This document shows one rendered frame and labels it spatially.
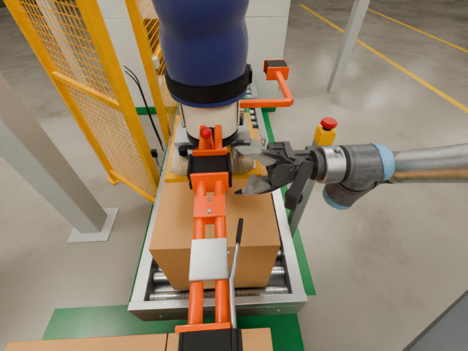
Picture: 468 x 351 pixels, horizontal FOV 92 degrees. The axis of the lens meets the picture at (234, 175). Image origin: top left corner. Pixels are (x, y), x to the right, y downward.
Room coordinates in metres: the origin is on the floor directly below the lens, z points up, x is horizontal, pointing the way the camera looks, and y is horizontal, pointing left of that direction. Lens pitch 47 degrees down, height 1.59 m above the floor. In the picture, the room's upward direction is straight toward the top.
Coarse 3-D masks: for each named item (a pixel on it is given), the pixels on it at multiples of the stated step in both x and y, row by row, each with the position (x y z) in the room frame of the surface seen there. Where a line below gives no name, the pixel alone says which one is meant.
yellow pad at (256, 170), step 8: (240, 120) 0.69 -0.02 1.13; (248, 120) 0.74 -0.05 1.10; (232, 144) 0.59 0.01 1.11; (240, 144) 0.56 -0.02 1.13; (248, 144) 0.59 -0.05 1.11; (232, 152) 0.55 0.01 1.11; (256, 160) 0.52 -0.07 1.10; (256, 168) 0.48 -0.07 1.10; (232, 176) 0.45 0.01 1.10; (240, 176) 0.45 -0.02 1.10; (248, 176) 0.45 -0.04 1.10
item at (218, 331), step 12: (204, 324) 0.06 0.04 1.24; (216, 324) 0.06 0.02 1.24; (228, 324) 0.06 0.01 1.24; (180, 336) 0.04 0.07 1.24; (192, 336) 0.04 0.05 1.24; (204, 336) 0.04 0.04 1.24; (216, 336) 0.04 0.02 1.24; (228, 336) 0.04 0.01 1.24; (180, 348) 0.03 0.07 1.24; (192, 348) 0.03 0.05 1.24; (204, 348) 0.03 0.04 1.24; (216, 348) 0.03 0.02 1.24; (228, 348) 0.03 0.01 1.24
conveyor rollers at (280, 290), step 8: (248, 88) 2.16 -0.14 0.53; (248, 96) 1.98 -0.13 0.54; (256, 128) 1.46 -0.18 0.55; (280, 256) 0.45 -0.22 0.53; (160, 272) 0.37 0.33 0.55; (272, 272) 0.37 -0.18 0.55; (280, 272) 0.37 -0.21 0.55; (160, 280) 0.34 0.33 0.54; (240, 288) 0.30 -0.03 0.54; (248, 288) 0.30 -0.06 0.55; (256, 288) 0.30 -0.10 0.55; (264, 288) 0.30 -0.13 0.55; (272, 288) 0.30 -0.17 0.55; (280, 288) 0.30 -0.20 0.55; (152, 296) 0.27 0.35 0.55; (160, 296) 0.27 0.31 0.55; (168, 296) 0.27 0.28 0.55; (176, 296) 0.27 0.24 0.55; (184, 296) 0.27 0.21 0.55; (208, 296) 0.27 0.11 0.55; (240, 296) 0.27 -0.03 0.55
